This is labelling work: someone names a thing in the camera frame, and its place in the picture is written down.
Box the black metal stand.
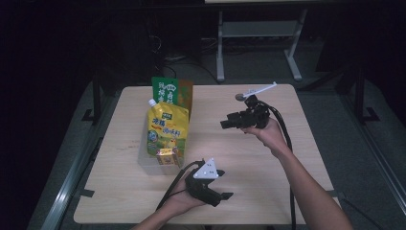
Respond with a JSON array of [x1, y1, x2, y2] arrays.
[[80, 71, 103, 126], [353, 65, 381, 124]]

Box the clear plastic container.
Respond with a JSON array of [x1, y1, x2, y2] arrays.
[[137, 109, 190, 176]]

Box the person's right hand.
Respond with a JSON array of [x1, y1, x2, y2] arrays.
[[242, 118, 290, 158]]

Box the bundle of floor cables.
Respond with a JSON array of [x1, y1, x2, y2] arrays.
[[152, 34, 221, 85]]

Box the green and red food packet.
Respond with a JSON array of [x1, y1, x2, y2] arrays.
[[150, 76, 194, 119]]

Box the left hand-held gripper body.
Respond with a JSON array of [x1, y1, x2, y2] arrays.
[[185, 157, 223, 207]]

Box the thin black floor cable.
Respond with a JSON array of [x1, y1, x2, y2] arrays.
[[343, 196, 384, 230]]

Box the hand-held gripper cable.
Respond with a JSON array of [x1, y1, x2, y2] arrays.
[[259, 100, 296, 230], [156, 160, 205, 212]]

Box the right hand-held gripper cable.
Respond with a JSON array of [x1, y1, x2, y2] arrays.
[[259, 100, 296, 230]]

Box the left hand-held gripper cable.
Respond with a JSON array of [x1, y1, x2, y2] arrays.
[[156, 160, 205, 212]]

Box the yellow spout pouch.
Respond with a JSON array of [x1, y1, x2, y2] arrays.
[[147, 98, 191, 167]]

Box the aluminium rail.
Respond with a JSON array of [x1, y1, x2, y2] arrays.
[[338, 92, 406, 207], [39, 92, 124, 230]]

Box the small gold and red box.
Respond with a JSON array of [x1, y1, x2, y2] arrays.
[[155, 147, 180, 167]]

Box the person's left hand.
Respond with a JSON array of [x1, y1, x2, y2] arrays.
[[164, 178, 205, 219]]

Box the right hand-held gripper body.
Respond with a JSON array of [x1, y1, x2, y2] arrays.
[[240, 81, 278, 129]]

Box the white metal stand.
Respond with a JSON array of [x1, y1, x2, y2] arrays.
[[215, 9, 309, 82]]

